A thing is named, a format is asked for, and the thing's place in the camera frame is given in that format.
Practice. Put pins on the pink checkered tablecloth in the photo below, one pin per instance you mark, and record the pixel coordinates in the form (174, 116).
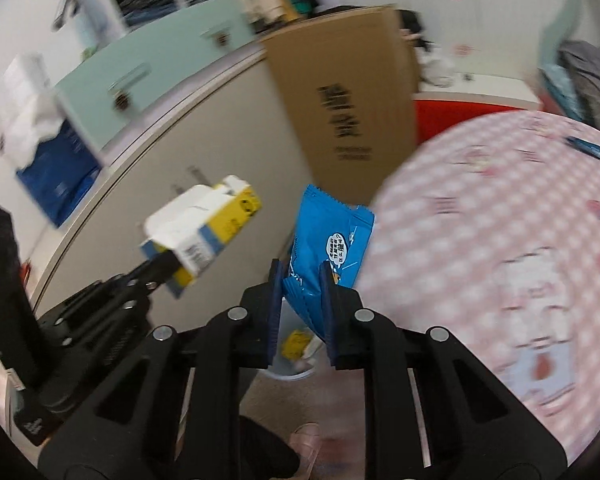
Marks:
(492, 230)

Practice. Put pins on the white wardrobe with butterflies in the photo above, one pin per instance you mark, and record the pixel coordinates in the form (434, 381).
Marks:
(455, 10)

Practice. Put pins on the blue white tissue pack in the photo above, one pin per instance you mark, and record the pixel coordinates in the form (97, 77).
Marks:
(40, 144)

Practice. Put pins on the grey blanket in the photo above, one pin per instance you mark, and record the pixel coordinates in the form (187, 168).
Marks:
(582, 62)

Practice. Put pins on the red storage box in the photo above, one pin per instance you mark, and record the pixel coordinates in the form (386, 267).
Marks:
(435, 116)

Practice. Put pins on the mint green bed frame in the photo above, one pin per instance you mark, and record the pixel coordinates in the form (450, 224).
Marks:
(555, 78)

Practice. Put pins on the blue snack wrapper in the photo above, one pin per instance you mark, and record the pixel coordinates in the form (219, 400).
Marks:
(328, 233)

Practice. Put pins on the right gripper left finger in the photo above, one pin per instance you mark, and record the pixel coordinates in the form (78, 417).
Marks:
(170, 409)

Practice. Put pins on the large brown cardboard box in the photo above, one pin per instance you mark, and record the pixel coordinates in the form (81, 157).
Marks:
(346, 81)

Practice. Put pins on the light blue trash bin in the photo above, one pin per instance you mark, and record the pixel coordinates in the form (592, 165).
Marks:
(282, 369)

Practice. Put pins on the trash inside bin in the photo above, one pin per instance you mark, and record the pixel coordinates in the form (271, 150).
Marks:
(295, 344)

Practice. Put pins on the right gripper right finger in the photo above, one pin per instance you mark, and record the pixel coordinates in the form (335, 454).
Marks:
(433, 410)

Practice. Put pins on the mint green drawer cabinet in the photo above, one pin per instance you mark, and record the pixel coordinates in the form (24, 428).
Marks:
(116, 84)

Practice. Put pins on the white plastic bag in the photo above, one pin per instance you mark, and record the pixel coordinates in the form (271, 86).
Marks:
(436, 68)

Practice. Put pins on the pink slipper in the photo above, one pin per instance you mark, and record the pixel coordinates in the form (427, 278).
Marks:
(306, 442)

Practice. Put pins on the yellow white carton box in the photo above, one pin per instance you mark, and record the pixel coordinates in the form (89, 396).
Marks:
(197, 225)

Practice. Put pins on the blue pen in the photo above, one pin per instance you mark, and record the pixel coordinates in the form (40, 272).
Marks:
(585, 147)

